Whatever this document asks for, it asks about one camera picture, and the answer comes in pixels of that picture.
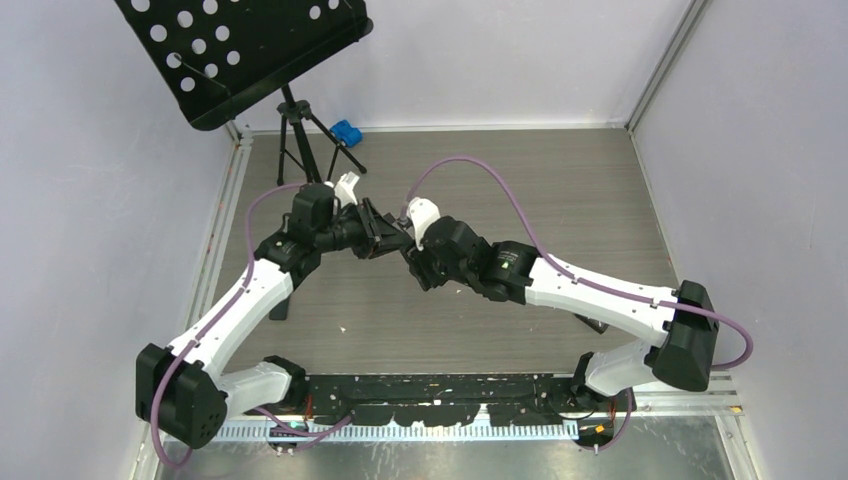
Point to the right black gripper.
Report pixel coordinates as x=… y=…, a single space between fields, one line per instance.
x=417 y=262

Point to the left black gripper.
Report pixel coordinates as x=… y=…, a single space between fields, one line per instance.
x=378 y=236

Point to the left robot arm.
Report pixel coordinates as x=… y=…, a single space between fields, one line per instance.
x=182 y=388

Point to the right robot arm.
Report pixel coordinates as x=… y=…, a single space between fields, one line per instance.
x=674 y=335

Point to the blue plastic object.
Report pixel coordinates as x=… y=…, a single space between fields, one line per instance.
x=346 y=133

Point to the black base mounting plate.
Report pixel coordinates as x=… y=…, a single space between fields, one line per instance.
x=437 y=400

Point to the black tripod stand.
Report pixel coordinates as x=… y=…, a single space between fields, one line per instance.
x=295 y=145

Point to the black perforated music stand desk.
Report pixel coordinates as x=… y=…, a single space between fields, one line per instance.
x=219 y=58

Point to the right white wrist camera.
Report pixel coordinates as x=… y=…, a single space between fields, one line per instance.
x=422 y=213

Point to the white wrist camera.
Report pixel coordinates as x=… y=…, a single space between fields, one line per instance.
x=344 y=189
x=422 y=213

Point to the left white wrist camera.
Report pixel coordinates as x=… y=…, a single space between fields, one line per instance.
x=344 y=189

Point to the small black square frame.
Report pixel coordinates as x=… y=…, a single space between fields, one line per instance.
x=597 y=326

